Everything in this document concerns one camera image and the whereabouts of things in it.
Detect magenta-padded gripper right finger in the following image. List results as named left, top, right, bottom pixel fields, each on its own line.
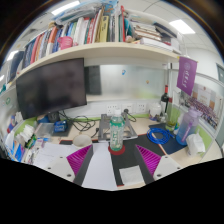
left=133, top=143, right=183, bottom=186

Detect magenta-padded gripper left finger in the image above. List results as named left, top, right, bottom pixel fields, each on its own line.
left=45, top=143, right=95, bottom=187

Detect green-labelled clear drink bottle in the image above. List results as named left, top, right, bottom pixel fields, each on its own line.
left=109, top=109, right=126, bottom=152

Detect purple translucent water jug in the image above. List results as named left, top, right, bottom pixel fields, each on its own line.
left=175, top=105, right=203, bottom=146

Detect printed paper sheet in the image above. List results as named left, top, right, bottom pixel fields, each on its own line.
left=31, top=141, right=81, bottom=169

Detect white napkin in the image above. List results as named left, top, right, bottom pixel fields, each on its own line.
left=119, top=164, right=146, bottom=187

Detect crumpled white tissue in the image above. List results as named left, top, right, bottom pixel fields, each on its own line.
left=185, top=132, right=207, bottom=157

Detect black desk mat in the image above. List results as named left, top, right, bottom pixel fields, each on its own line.
left=59, top=123, right=188, bottom=188

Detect clear plastic box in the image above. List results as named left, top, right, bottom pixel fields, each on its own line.
left=34, top=122, right=56, bottom=138

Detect small blue box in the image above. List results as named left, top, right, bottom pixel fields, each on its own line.
left=53, top=120, right=69, bottom=134

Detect blank white paper sheet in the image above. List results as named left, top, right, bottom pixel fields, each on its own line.
left=81, top=143, right=118, bottom=191

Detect green drinking glass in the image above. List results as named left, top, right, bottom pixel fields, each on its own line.
left=165, top=104, right=181, bottom=132

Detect grey metal laptop stand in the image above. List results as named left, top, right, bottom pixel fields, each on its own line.
left=97, top=113, right=139, bottom=143

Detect flat round red coaster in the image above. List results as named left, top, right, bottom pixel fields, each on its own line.
left=107, top=143, right=127, bottom=156

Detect white lidded jar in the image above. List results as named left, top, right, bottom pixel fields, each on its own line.
left=148, top=103, right=162, bottom=118

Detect dark wine bottle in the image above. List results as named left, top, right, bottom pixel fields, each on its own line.
left=160, top=84, right=170, bottom=114

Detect group photo poster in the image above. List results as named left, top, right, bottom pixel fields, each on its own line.
left=181, top=83, right=223, bottom=129

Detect black computer monitor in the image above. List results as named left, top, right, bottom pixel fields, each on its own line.
left=15, top=57, right=88, bottom=120

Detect purple hanging flag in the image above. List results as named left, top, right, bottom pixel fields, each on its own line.
left=176, top=55, right=198, bottom=97

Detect shelf unit with books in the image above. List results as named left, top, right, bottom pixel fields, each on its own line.
left=4, top=1, right=198, bottom=84

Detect ceiling lights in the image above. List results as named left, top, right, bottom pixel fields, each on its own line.
left=6, top=0, right=196, bottom=62

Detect coiled blue cable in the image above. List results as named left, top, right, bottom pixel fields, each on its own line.
left=146, top=127, right=174, bottom=146

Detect tangled black cables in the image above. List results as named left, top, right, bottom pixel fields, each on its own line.
left=59, top=111, right=99, bottom=134

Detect white wall socket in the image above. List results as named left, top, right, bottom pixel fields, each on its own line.
left=106, top=103, right=118, bottom=115
left=121, top=103, right=134, bottom=114
left=135, top=102, right=148, bottom=114

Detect black plug with cable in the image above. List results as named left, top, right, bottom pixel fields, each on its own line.
left=123, top=108, right=137, bottom=123

